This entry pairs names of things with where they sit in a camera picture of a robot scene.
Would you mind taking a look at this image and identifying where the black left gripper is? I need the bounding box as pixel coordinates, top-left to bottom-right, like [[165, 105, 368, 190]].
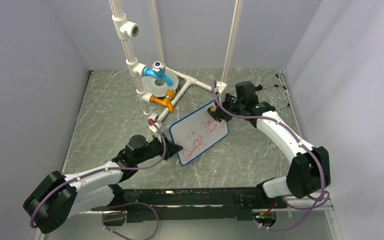
[[135, 132, 183, 165]]

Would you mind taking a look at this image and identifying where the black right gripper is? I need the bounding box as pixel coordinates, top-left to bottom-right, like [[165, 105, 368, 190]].
[[213, 92, 245, 123]]

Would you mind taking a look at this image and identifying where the blue framed whiteboard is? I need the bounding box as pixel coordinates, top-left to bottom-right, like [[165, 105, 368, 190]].
[[168, 100, 230, 166]]

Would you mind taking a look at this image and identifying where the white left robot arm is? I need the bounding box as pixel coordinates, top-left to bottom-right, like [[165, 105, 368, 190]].
[[22, 135, 183, 234]]

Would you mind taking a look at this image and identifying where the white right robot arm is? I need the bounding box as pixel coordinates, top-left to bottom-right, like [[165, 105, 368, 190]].
[[208, 81, 330, 208]]

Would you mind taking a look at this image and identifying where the orange brass faucet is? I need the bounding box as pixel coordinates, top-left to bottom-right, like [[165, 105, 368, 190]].
[[149, 89, 177, 113]]

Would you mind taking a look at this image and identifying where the clear round plate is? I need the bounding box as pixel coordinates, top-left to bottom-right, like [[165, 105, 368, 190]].
[[141, 70, 180, 99]]

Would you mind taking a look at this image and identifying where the blue faucet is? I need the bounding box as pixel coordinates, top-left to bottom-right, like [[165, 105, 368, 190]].
[[141, 61, 174, 87]]

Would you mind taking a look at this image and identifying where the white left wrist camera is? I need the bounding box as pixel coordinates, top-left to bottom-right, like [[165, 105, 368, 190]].
[[147, 118, 163, 136]]

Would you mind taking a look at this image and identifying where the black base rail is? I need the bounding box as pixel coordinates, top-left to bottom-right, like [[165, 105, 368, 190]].
[[93, 187, 287, 223]]

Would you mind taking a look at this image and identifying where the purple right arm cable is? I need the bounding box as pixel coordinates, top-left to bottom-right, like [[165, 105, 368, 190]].
[[211, 81, 331, 232]]

